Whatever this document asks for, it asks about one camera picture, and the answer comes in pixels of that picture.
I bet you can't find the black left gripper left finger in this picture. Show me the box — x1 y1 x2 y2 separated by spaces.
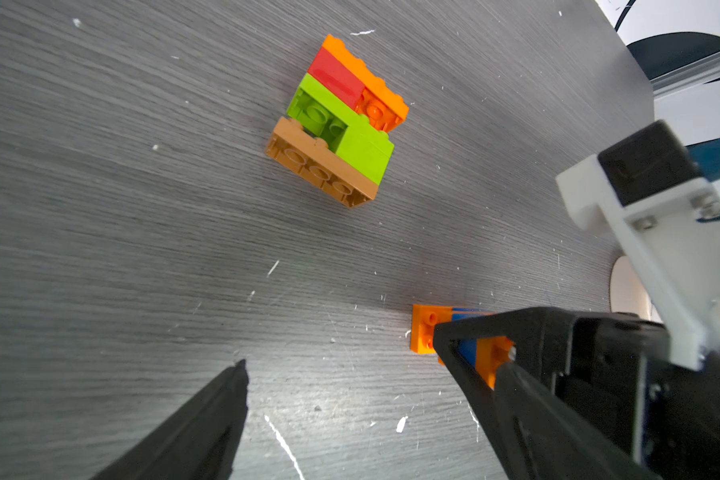
94 360 249 479

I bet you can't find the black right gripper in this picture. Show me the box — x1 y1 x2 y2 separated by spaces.
433 307 720 479

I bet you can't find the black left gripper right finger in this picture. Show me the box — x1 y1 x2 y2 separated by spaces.
494 363 658 479

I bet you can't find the blue lego brick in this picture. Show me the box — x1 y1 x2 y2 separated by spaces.
451 308 493 374

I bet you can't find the orange lego brick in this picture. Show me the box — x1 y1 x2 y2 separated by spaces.
410 304 454 355
475 336 515 389
322 35 409 133

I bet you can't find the tan lego plate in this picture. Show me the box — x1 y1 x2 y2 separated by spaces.
265 117 379 208

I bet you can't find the long green lego brick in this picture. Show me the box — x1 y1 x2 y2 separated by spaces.
287 73 371 152

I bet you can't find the red lego brick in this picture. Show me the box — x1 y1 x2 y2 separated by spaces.
307 47 365 110

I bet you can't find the small green lego brick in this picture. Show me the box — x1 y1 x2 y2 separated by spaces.
331 124 395 185

